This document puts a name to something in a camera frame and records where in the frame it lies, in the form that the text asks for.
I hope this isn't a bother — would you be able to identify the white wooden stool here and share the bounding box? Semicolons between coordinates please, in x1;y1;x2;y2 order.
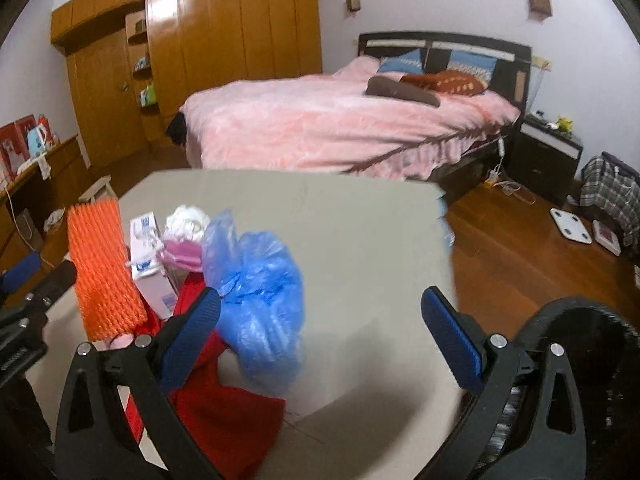
78;175;119;206

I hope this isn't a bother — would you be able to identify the wooden sideboard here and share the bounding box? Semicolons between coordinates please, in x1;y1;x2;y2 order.
0;132;92;281

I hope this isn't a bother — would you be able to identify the red patterned pillow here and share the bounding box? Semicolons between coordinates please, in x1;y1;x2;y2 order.
399;70;489;97

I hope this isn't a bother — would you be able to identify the blue zigzag pillow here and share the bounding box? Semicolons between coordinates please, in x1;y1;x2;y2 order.
446;50;499;82

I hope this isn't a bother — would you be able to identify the orange foam net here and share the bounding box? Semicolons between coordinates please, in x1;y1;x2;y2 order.
66;197;149;342

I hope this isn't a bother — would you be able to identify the blue plastic bag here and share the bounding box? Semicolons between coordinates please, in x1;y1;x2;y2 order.
200;209;307;397

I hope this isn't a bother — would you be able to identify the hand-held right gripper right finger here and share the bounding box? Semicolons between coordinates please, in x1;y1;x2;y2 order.
421;286;587;480

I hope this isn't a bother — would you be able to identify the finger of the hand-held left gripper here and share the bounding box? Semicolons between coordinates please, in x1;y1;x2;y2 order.
0;252;43;295
25;261;78;313

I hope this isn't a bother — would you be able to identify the brown cushion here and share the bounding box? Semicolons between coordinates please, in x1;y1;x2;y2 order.
365;76;442;109

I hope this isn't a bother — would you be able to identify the plaid bag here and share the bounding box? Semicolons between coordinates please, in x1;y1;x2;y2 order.
579;151;640;249

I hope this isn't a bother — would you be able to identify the black cloth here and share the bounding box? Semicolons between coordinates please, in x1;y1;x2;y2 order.
165;112;189;149

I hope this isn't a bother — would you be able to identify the black nightstand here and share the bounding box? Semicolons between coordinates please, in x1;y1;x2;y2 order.
509;113;585;207

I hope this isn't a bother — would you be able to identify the white blue-printed box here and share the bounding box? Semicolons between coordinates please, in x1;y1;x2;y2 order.
129;211;180;322

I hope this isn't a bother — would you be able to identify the red white bathroom scale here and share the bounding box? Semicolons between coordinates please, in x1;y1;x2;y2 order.
593;219;623;256

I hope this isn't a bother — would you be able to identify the blue white toy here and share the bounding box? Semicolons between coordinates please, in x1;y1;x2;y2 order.
26;127;54;155

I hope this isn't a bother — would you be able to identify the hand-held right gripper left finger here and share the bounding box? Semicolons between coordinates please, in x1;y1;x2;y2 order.
54;287;223;480

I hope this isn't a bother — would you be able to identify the wooden wardrobe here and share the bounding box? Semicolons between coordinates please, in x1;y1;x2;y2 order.
50;0;324;171

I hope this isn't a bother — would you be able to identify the red cloth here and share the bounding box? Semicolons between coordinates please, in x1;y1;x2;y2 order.
124;274;287;480

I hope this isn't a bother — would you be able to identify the black bed headboard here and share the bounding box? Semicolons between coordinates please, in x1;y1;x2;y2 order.
357;31;534;113

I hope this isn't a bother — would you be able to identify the bed with pink cover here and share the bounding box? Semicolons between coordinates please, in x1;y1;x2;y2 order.
178;56;522;182

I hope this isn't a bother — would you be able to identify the red box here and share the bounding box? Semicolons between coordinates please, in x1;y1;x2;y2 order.
15;114;40;158
0;122;27;184

